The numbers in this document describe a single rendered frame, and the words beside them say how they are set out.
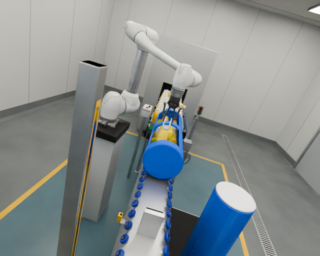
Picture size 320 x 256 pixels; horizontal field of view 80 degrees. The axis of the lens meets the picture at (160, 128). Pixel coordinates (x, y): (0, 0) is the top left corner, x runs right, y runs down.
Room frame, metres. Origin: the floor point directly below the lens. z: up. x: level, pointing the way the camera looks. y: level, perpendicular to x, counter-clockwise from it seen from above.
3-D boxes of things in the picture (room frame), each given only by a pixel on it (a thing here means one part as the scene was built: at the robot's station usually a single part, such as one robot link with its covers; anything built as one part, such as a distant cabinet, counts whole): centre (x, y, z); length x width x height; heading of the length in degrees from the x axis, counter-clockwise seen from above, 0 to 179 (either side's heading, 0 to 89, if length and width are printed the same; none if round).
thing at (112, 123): (1.53, 0.47, 1.10); 0.22 x 0.18 x 0.06; 3
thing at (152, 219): (0.70, -0.10, 1.00); 0.10 x 0.04 x 0.15; 91
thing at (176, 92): (1.28, -0.04, 1.56); 0.09 x 0.09 x 0.06
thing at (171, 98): (1.28, -0.04, 1.48); 0.08 x 0.07 x 0.09; 91
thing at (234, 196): (1.10, -0.64, 1.03); 0.28 x 0.28 x 0.01
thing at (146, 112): (2.24, 0.22, 1.05); 0.20 x 0.10 x 0.10; 1
